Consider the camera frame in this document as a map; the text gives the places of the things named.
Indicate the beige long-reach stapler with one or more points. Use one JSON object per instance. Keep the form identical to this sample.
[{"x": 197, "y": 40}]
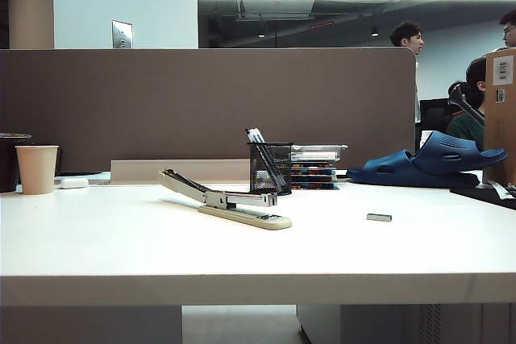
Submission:
[{"x": 242, "y": 200}]

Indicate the silver staple strip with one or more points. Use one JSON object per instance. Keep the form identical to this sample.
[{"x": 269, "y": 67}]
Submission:
[{"x": 379, "y": 217}]

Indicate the black mesh pen holder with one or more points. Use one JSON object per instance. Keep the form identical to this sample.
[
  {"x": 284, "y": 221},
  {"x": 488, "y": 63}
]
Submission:
[
  {"x": 260, "y": 135},
  {"x": 278, "y": 158}
]

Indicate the colourful printed book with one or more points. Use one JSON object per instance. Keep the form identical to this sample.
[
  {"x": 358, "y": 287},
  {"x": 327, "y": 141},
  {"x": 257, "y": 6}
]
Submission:
[
  {"x": 312, "y": 166},
  {"x": 312, "y": 175},
  {"x": 312, "y": 185}
]

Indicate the clear plastic document tray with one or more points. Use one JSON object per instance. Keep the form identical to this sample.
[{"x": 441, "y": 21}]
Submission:
[{"x": 318, "y": 150}]

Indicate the brown desk partition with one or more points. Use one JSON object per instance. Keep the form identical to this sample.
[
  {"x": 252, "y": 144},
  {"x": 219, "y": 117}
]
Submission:
[{"x": 161, "y": 98}]

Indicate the blue foam slipper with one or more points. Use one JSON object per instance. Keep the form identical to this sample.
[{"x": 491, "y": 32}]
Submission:
[
  {"x": 387, "y": 172},
  {"x": 443, "y": 150}
]

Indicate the black monitor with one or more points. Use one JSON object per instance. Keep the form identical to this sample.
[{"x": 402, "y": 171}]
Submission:
[{"x": 433, "y": 114}]

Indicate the small white eraser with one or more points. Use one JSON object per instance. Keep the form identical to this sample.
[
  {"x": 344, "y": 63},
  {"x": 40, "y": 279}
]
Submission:
[{"x": 73, "y": 183}]

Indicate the standing man in white shirt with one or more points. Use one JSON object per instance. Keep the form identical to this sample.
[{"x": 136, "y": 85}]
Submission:
[{"x": 407, "y": 36}]

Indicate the black office chair headrest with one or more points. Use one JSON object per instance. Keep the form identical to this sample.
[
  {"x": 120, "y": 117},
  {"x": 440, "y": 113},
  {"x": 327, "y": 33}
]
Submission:
[{"x": 459, "y": 96}]

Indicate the seated person in green top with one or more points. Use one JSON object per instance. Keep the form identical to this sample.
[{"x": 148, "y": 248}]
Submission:
[{"x": 467, "y": 128}]

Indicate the beige paper cup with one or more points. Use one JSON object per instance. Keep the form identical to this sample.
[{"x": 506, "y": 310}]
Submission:
[{"x": 36, "y": 168}]

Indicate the black desk mat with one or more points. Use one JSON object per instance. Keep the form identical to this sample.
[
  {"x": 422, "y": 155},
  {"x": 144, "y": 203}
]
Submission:
[{"x": 483, "y": 196}]

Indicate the brown cardboard box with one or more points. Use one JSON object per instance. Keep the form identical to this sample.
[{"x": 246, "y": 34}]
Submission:
[{"x": 502, "y": 126}]

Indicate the silver packet on mat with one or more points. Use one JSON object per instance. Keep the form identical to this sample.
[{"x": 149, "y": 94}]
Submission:
[{"x": 502, "y": 190}]

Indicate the black round container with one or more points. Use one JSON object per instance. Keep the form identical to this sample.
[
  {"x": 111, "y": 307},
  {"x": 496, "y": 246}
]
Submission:
[{"x": 7, "y": 162}]

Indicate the man with glasses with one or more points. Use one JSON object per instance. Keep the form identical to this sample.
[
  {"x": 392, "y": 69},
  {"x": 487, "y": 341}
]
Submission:
[{"x": 510, "y": 27}]

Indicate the metal wall switch plate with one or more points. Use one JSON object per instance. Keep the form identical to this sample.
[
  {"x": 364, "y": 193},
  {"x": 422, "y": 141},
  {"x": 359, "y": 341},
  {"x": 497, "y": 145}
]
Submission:
[{"x": 122, "y": 34}]

